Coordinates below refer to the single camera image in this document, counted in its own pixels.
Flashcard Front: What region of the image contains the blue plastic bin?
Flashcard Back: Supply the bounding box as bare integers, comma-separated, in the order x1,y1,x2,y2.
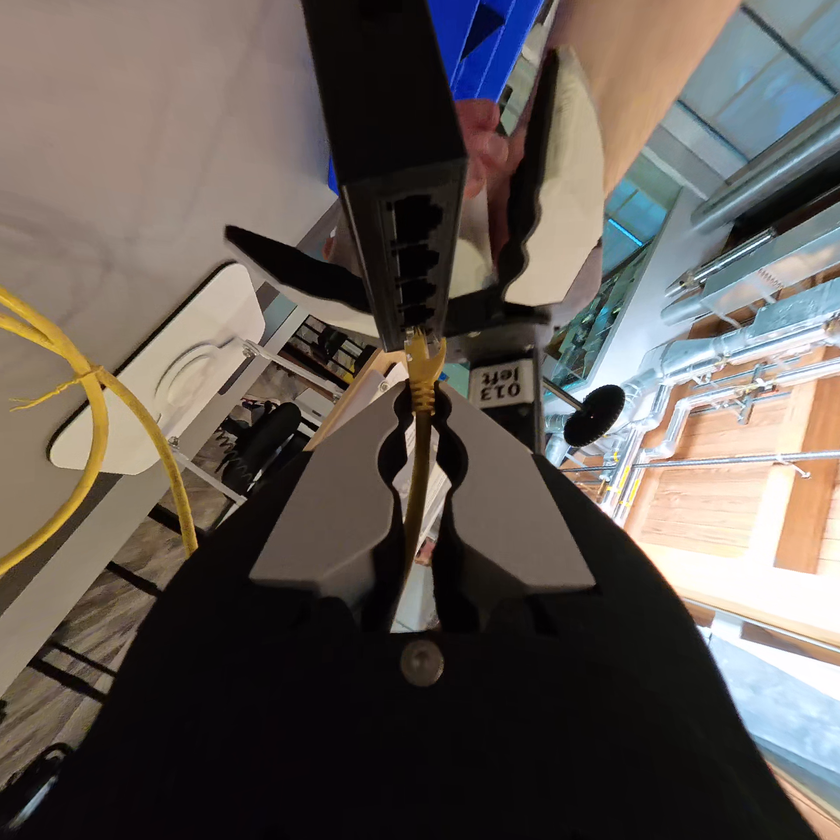
328,0,547,198

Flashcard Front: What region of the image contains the yellow ethernet cable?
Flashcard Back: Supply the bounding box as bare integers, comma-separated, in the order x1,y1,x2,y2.
0,285,448,580

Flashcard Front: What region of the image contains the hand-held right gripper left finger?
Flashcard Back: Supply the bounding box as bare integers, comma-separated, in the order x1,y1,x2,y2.
249,384,413,613

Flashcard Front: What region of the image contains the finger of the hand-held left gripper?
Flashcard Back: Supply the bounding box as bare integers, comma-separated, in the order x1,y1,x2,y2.
497,46,607,308
225,225,383,340

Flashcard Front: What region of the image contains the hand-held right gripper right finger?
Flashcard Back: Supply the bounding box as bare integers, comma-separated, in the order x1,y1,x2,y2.
432,382,597,621

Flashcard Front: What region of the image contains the black network switch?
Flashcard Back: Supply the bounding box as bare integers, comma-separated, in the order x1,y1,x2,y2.
301,0,469,353

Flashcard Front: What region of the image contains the black office chair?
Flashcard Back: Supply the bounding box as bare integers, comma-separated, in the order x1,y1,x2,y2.
217,400,304,500

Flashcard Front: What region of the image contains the white mounting plate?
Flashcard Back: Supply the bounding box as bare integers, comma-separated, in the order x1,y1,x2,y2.
46,262,266,475

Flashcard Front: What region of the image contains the person's left hand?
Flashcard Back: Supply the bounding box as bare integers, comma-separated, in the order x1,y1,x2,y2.
455,97,526,199

